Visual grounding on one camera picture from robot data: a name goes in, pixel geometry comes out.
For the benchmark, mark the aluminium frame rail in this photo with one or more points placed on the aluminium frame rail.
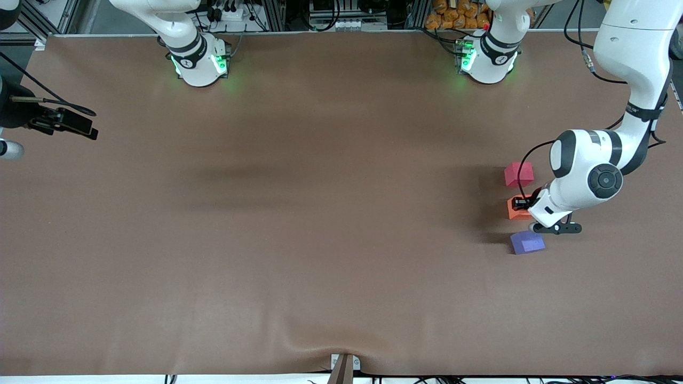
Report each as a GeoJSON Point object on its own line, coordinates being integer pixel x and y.
{"type": "Point", "coordinates": [32, 36]}

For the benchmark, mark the black round object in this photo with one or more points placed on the black round object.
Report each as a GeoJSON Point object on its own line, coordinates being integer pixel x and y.
{"type": "Point", "coordinates": [677, 45]}

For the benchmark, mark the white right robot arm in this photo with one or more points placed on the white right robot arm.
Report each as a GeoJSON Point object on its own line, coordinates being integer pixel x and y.
{"type": "Point", "coordinates": [197, 64]}

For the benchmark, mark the metal table edge bracket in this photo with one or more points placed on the metal table edge bracket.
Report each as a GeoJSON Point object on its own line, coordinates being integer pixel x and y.
{"type": "Point", "coordinates": [344, 370]}

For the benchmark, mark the brown table mat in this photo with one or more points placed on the brown table mat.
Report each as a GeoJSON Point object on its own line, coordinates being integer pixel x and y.
{"type": "Point", "coordinates": [213, 240]}

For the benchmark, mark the purple foam block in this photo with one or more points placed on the purple foam block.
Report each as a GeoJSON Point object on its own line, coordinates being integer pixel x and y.
{"type": "Point", "coordinates": [527, 242]}

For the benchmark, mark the pile of orange items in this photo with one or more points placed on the pile of orange items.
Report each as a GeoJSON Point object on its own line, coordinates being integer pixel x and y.
{"type": "Point", "coordinates": [453, 18]}

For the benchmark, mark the orange foam block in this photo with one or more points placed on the orange foam block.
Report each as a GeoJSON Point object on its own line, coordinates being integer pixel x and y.
{"type": "Point", "coordinates": [516, 214]}

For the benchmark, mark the red foam block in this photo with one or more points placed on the red foam block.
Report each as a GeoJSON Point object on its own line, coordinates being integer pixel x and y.
{"type": "Point", "coordinates": [518, 174]}

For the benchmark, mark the metal corner clamp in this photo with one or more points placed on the metal corner clamp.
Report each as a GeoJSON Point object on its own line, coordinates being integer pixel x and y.
{"type": "Point", "coordinates": [40, 44]}

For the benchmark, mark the white connector strip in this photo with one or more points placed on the white connector strip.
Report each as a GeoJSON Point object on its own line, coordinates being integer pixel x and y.
{"type": "Point", "coordinates": [347, 24]}

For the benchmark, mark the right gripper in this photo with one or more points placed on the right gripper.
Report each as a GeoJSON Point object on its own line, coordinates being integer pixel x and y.
{"type": "Point", "coordinates": [16, 112]}

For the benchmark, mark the white power strip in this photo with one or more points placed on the white power strip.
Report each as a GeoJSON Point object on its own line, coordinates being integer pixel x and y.
{"type": "Point", "coordinates": [232, 14]}

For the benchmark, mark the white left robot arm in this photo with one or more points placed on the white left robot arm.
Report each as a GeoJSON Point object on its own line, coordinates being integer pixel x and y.
{"type": "Point", "coordinates": [635, 48]}

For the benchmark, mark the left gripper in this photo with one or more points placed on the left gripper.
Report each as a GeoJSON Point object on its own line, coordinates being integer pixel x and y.
{"type": "Point", "coordinates": [522, 204]}

